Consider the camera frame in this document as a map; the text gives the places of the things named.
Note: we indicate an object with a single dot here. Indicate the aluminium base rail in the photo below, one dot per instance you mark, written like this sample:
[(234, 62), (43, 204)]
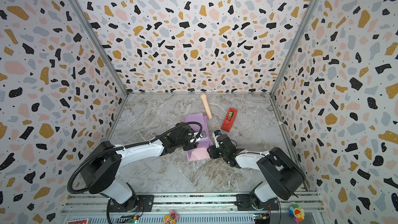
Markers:
[(193, 208)]

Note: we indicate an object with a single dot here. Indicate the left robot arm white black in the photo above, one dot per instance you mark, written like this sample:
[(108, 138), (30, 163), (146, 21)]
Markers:
[(101, 167)]

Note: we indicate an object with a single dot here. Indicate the pink yellow flower toy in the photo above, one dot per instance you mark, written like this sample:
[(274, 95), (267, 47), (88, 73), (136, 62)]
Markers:
[(171, 218)]

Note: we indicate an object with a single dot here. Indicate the beige toy microphone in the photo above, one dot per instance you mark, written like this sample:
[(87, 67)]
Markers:
[(203, 97)]

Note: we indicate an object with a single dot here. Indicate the aluminium corner post left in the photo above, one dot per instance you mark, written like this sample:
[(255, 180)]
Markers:
[(97, 45)]

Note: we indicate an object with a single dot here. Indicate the aluminium corner post right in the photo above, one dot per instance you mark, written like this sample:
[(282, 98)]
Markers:
[(300, 32)]

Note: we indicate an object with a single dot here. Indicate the rainbow flower toy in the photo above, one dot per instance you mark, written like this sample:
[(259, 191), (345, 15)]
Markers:
[(297, 213)]

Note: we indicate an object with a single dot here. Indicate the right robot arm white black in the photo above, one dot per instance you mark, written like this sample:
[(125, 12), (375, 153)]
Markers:
[(282, 176)]

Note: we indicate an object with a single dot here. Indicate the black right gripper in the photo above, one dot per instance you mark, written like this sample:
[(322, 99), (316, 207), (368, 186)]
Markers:
[(216, 149)]

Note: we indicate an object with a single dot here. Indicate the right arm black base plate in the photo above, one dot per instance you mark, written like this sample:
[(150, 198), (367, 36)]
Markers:
[(249, 202)]

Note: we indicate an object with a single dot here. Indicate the red tape dispenser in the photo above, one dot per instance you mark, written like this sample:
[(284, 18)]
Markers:
[(229, 119)]

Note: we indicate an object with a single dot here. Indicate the aluminium corner post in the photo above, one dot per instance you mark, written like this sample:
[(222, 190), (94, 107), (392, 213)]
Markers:
[(300, 32), (97, 45)]

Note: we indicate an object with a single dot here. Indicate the pink wrapping paper sheet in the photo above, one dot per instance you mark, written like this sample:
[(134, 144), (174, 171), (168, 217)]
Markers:
[(200, 153)]

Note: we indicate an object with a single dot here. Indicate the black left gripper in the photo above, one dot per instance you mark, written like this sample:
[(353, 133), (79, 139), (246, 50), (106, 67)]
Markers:
[(190, 145)]

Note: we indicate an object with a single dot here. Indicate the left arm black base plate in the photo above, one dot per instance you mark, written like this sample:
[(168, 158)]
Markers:
[(133, 203)]

